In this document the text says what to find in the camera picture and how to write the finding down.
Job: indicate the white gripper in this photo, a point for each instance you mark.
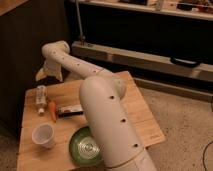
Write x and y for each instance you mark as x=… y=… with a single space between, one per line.
x=50 y=68

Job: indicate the clear plastic bottle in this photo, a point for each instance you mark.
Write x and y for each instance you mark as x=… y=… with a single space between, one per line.
x=41 y=99

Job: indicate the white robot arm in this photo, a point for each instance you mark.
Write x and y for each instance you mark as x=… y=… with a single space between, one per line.
x=101 y=94

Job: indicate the green ceramic bowl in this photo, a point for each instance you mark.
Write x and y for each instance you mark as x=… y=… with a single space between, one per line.
x=83 y=149

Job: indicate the orange carrot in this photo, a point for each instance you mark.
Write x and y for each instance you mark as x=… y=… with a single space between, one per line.
x=52 y=110

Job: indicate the dark snack bar wrapper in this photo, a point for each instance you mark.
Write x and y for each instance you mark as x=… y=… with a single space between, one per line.
x=70 y=110

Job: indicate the vertical metal pole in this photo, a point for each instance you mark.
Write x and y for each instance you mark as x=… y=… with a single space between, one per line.
x=82 y=37

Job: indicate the white plastic cup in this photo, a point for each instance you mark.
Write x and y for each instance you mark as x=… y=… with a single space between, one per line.
x=43 y=135

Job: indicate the upper shelf with clutter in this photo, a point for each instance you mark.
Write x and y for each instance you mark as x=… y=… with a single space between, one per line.
x=157 y=9

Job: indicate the grey metal shelf rail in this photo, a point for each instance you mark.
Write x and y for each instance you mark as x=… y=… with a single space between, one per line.
x=141 y=60

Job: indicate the black handle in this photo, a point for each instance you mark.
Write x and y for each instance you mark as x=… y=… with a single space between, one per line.
x=189 y=64

